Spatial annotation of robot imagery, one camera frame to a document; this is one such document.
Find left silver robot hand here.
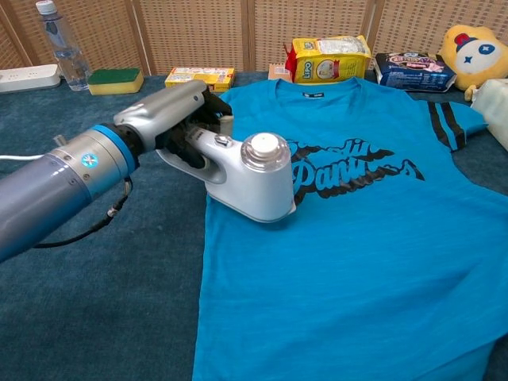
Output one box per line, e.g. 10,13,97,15
113,80,234,170

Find white handheld steam iron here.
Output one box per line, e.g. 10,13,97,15
155,122,298,224

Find blue Carolina Panthers t-shirt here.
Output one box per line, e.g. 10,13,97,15
191,77,508,381

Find yellow cardboard snack box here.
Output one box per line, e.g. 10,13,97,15
164,66,236,94

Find green and yellow sponge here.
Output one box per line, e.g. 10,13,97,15
87,67,145,96

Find rattan folding screen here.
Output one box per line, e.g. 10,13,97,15
0,0,508,76

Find clear plastic water bottle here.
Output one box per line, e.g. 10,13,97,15
35,0,93,92

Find white power strip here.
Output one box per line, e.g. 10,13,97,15
0,63,62,94

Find yellow Lipo snack bag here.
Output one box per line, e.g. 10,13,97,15
283,34,372,85

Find dark teal table cover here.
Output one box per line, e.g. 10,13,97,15
0,71,508,381

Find dark purple snack pack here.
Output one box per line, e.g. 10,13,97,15
374,51,458,94

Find yellow plush toy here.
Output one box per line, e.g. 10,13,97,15
437,24,508,102

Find white plastic bag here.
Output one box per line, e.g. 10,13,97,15
470,78,508,152

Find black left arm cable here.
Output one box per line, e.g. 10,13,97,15
33,176,134,249

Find white power cord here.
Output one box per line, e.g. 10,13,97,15
0,153,44,162

